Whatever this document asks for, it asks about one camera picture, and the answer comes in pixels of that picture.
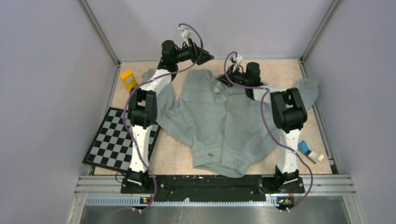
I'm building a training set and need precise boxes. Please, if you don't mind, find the blue toy block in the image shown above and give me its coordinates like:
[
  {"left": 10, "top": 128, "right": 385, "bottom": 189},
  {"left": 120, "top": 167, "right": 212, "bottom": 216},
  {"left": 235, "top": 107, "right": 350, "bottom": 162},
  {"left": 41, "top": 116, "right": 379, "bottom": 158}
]
[{"left": 298, "top": 140, "right": 311, "bottom": 156}]

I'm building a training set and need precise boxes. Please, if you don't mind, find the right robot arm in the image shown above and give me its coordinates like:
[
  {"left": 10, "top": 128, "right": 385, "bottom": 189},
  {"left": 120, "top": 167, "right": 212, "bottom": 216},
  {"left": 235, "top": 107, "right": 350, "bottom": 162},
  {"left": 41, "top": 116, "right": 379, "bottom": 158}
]
[{"left": 217, "top": 62, "right": 308, "bottom": 192}]

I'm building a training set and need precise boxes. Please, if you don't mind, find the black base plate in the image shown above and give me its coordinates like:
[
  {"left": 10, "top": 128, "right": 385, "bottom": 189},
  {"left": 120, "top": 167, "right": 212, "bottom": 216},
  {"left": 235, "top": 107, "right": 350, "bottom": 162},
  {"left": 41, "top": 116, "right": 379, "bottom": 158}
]
[{"left": 120, "top": 175, "right": 305, "bottom": 203}]

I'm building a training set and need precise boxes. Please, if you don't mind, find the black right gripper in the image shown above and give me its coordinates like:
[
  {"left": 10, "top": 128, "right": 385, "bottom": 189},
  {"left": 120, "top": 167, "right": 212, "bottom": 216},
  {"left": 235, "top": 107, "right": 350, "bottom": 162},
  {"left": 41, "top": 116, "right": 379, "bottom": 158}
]
[{"left": 216, "top": 64, "right": 249, "bottom": 89}]

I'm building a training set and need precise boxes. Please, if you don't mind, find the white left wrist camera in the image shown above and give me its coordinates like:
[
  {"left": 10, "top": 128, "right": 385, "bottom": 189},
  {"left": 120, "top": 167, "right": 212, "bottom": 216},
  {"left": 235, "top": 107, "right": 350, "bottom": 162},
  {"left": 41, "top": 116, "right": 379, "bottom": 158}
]
[{"left": 178, "top": 27, "right": 192, "bottom": 44}]

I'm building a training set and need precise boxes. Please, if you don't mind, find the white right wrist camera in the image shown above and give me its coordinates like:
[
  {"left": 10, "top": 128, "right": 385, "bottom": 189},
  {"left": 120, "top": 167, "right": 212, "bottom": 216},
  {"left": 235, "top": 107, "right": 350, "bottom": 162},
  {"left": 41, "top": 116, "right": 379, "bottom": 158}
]
[{"left": 231, "top": 54, "right": 243, "bottom": 67}]

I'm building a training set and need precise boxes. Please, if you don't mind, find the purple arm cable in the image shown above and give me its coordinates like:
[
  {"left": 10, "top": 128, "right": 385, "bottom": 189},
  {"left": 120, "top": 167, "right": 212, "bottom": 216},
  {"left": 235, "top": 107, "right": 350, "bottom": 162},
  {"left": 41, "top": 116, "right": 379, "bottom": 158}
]
[
  {"left": 224, "top": 51, "right": 314, "bottom": 213},
  {"left": 121, "top": 22, "right": 204, "bottom": 214}
]

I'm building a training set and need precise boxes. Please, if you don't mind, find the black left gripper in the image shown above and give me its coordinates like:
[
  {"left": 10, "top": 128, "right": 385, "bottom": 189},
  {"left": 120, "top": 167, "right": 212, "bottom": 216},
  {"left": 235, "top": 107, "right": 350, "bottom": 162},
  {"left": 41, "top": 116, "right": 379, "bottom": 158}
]
[{"left": 172, "top": 39, "right": 213, "bottom": 66}]

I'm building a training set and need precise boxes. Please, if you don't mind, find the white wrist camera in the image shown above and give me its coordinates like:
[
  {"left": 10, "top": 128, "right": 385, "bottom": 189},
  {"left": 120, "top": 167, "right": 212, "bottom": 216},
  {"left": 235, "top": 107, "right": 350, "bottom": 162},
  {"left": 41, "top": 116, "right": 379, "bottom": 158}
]
[
  {"left": 178, "top": 27, "right": 192, "bottom": 44},
  {"left": 231, "top": 54, "right": 243, "bottom": 67}
]

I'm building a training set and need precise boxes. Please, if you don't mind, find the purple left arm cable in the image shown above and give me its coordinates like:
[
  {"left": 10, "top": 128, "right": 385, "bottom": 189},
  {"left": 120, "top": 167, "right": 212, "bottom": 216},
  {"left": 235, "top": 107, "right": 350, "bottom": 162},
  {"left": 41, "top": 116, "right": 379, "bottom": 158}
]
[{"left": 121, "top": 22, "right": 204, "bottom": 214}]

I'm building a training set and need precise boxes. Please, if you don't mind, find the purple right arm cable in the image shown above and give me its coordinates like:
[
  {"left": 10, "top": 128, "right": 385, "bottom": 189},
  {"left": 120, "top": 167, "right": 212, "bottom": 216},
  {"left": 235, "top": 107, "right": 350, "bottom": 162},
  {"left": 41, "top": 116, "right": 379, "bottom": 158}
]
[{"left": 224, "top": 51, "right": 314, "bottom": 213}]

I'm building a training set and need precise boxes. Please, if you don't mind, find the aluminium front rail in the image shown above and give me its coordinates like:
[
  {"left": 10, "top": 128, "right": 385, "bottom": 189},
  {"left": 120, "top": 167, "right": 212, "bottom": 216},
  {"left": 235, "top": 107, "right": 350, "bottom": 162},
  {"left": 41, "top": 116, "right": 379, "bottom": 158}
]
[{"left": 75, "top": 175, "right": 356, "bottom": 208}]

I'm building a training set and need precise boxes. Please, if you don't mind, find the white small card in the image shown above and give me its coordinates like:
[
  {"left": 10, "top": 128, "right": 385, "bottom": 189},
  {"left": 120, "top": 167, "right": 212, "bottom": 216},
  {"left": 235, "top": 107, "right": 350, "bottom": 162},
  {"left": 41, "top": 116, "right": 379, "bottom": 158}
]
[{"left": 307, "top": 151, "right": 325, "bottom": 164}]

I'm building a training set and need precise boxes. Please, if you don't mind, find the black white checkerboard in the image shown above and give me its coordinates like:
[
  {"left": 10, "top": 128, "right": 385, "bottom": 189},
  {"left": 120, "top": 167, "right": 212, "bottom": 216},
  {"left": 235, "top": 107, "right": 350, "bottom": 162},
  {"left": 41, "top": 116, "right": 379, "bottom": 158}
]
[{"left": 82, "top": 107, "right": 162, "bottom": 174}]

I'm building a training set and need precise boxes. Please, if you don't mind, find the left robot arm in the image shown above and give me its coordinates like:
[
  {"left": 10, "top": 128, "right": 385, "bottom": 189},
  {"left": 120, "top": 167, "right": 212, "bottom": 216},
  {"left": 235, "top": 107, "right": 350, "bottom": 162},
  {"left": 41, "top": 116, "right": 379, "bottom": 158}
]
[{"left": 124, "top": 38, "right": 214, "bottom": 193}]

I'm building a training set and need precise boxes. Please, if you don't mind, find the yellow toy block frame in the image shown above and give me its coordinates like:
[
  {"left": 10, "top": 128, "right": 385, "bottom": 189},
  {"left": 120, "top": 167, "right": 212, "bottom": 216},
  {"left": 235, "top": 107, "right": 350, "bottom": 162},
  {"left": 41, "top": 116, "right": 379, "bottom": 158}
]
[{"left": 120, "top": 70, "right": 139, "bottom": 91}]

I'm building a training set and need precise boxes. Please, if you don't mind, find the grey zip-up jacket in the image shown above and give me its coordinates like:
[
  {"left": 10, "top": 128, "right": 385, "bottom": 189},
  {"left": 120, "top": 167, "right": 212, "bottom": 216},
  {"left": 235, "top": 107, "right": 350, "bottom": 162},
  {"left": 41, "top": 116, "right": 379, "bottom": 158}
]
[{"left": 142, "top": 68, "right": 320, "bottom": 179}]

